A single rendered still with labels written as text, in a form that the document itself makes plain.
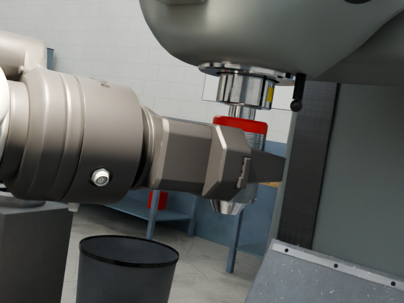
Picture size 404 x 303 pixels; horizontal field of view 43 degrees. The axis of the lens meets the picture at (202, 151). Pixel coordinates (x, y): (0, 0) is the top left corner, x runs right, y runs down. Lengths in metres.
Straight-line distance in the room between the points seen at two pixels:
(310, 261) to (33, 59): 0.56
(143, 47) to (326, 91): 5.93
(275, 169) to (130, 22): 6.58
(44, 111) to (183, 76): 5.83
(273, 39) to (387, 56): 0.17
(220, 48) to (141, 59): 6.31
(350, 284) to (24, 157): 0.56
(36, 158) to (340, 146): 0.56
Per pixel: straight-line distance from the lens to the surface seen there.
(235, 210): 0.43
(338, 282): 0.79
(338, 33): 0.40
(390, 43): 0.50
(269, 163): 0.42
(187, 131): 0.36
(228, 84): 0.42
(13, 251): 0.67
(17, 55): 0.36
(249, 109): 0.43
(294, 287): 0.81
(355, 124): 0.79
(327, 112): 0.81
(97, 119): 0.33
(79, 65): 7.61
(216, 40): 0.37
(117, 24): 7.15
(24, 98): 0.34
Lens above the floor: 1.26
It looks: 3 degrees down
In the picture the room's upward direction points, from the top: 9 degrees clockwise
